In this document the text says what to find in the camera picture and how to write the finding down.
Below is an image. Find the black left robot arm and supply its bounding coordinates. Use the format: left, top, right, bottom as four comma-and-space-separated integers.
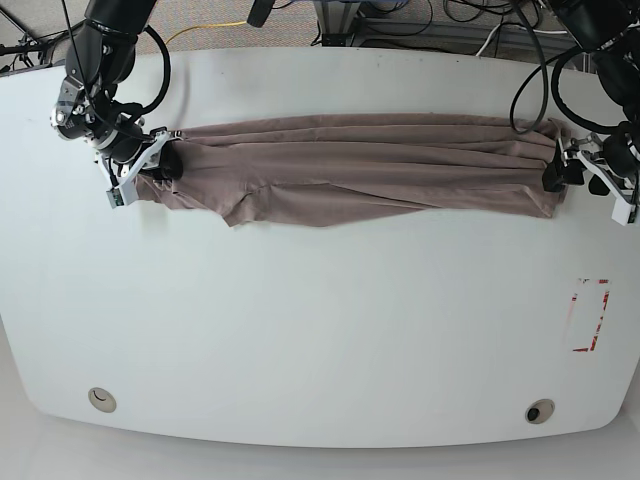
543, 1, 639, 225

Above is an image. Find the aluminium frame base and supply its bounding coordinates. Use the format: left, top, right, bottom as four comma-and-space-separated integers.
310, 1, 434, 47

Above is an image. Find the red tape rectangle marking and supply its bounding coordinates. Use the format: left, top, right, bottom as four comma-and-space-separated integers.
566, 278, 611, 353

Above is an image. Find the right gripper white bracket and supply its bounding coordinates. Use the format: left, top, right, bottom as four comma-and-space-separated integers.
92, 127, 184, 208

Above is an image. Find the left table cable grommet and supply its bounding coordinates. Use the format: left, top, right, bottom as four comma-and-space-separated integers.
88, 387, 117, 414

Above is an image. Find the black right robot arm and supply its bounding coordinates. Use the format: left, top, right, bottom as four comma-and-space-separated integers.
50, 1, 183, 208

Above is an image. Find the yellow cable on floor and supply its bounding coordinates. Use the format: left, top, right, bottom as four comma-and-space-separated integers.
165, 22, 249, 46

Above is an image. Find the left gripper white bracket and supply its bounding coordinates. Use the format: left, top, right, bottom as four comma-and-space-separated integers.
542, 122, 639, 226

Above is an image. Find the black tripod stand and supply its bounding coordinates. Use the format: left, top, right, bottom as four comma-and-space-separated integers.
1, 1, 68, 75

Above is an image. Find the mauve pink T-shirt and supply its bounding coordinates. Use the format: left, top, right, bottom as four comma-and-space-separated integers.
136, 113, 570, 227

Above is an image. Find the right table cable grommet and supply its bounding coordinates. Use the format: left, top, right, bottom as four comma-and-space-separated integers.
525, 399, 555, 425

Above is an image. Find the table cable grommet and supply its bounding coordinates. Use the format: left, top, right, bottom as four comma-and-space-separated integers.
88, 387, 117, 414
525, 399, 555, 425

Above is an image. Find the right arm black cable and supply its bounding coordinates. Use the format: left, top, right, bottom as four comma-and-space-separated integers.
62, 0, 171, 136

